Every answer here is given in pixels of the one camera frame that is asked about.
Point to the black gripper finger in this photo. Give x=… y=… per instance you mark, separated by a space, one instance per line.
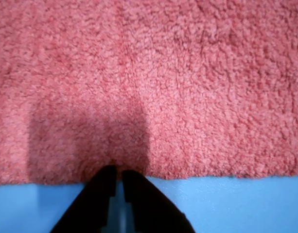
x=90 y=206
x=151 y=208

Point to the orange terry towel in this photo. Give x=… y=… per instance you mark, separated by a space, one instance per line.
x=148 y=85

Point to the grey desk mat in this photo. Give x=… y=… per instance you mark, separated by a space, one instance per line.
x=236 y=206

